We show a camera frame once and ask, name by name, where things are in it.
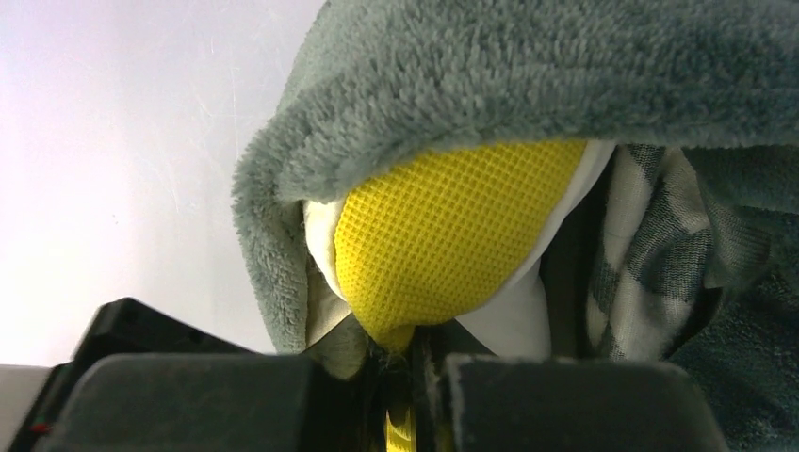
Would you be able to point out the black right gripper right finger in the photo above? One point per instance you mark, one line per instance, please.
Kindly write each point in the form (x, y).
(469, 400)

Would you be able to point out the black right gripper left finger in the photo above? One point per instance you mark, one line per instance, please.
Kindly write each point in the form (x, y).
(143, 381)

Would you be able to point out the white and yellow pillow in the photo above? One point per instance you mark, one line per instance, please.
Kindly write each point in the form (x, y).
(452, 237)

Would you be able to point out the zebra and grey pillowcase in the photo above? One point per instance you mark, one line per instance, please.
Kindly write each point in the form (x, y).
(698, 262)

